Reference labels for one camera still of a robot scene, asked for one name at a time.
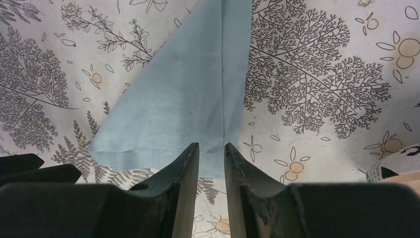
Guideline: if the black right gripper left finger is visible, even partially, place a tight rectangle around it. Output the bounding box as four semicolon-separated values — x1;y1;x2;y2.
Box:
0;143;200;238

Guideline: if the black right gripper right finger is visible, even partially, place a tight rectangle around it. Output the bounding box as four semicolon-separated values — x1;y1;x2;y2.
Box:
224;143;420;238

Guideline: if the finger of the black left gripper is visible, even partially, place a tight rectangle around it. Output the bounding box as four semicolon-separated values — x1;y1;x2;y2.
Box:
0;153;44;176
0;164;82;186

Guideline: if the light blue cleaning cloth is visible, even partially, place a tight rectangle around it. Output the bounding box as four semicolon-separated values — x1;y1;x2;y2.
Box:
89;0;252;179

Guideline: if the floral patterned tablecloth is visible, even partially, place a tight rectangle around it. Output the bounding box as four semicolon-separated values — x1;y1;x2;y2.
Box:
0;0;420;238

